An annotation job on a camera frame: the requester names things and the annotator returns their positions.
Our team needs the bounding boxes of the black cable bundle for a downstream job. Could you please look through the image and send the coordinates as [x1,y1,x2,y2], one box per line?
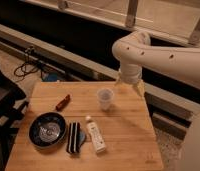
[13,45,47,79]

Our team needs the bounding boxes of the dark ceramic bowl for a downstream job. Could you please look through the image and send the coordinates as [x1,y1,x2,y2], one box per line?
[29,112,67,148]

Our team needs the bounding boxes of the black white striped eraser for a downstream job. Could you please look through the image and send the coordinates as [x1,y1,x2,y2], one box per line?
[66,122,86,154]

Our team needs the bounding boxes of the metal floor rail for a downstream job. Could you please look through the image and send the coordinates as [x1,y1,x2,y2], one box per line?
[0,21,200,141]

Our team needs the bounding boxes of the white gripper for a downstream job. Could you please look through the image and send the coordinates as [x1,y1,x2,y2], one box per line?
[115,63,145,98]

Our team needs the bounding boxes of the blue object on floor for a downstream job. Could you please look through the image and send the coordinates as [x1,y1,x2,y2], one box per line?
[42,73,58,82]

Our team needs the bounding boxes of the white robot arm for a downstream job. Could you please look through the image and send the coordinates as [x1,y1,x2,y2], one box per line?
[112,31,200,171]

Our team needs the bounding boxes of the wooden window frame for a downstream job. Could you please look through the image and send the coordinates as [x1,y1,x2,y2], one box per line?
[22,0,200,47]

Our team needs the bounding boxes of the clear plastic cup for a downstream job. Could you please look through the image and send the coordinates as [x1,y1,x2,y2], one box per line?
[97,88,114,111]

